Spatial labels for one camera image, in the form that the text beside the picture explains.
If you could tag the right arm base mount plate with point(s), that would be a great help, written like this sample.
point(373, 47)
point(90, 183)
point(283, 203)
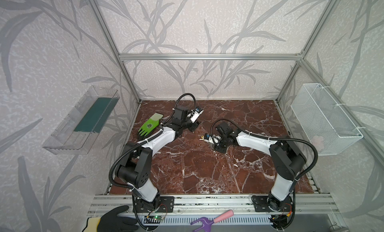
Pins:
point(264, 203)

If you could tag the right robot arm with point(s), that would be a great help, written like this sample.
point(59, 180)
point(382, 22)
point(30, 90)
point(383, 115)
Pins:
point(287, 157)

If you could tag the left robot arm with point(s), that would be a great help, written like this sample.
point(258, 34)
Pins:
point(133, 168)

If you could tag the aluminium cage frame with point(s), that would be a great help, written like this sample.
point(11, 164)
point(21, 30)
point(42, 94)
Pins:
point(300, 59)

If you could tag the black rubber glove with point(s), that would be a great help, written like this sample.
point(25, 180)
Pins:
point(111, 222)

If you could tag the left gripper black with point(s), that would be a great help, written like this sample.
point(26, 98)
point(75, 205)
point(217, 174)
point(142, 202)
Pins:
point(188, 122)

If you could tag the green circuit board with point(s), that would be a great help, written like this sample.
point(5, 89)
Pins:
point(154, 219)

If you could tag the purple rake pink handle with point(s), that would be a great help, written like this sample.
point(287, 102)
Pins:
point(207, 223)

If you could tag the green gardening glove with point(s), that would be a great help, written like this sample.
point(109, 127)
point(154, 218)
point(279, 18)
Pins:
point(147, 127)

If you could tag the aluminium front rail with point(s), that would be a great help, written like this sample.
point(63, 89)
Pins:
point(216, 204)

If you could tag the white wire mesh basket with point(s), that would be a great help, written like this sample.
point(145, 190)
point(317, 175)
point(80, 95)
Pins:
point(324, 121)

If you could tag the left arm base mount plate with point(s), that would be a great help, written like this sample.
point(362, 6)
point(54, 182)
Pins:
point(161, 204)

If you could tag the clear plastic wall tray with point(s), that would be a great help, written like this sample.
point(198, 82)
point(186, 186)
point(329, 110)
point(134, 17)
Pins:
point(79, 130)

